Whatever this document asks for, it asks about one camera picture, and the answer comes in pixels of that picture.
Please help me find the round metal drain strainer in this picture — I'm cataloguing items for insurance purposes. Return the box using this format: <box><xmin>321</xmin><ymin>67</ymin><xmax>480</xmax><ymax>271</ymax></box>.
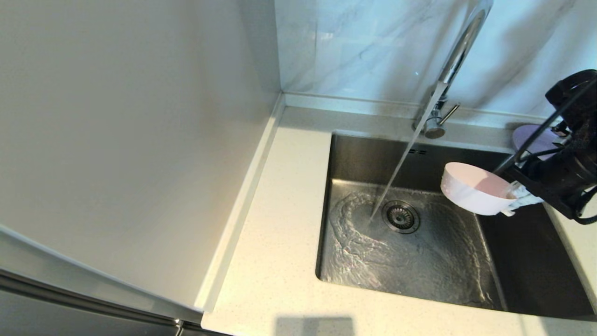
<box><xmin>382</xmin><ymin>201</ymin><xmax>420</xmax><ymax>234</ymax></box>

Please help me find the black cable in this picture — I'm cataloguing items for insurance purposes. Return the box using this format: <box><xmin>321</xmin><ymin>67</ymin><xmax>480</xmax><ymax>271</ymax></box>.
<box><xmin>493</xmin><ymin>77</ymin><xmax>597</xmax><ymax>225</ymax></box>

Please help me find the pale pink bowl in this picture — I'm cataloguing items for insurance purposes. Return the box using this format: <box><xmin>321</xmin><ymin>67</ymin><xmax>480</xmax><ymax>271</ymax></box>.
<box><xmin>440</xmin><ymin>162</ymin><xmax>519</xmax><ymax>217</ymax></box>

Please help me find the tall white cabinet grey front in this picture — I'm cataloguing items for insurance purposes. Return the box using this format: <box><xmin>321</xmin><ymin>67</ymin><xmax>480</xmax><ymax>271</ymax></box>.
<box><xmin>0</xmin><ymin>0</ymin><xmax>285</xmax><ymax>336</ymax></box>

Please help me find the stainless steel sink basin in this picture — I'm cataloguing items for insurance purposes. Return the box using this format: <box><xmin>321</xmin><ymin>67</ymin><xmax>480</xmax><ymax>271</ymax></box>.
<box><xmin>315</xmin><ymin>132</ymin><xmax>595</xmax><ymax>320</ymax></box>

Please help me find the chrome gooseneck faucet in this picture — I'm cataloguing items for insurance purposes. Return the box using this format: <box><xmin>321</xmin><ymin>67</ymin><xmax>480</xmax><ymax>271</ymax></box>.
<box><xmin>411</xmin><ymin>0</ymin><xmax>494</xmax><ymax>140</ymax></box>

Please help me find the purple plastic plate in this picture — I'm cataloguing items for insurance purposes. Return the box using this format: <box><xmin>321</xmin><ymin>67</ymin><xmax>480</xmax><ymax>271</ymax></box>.
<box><xmin>512</xmin><ymin>124</ymin><xmax>569</xmax><ymax>162</ymax></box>

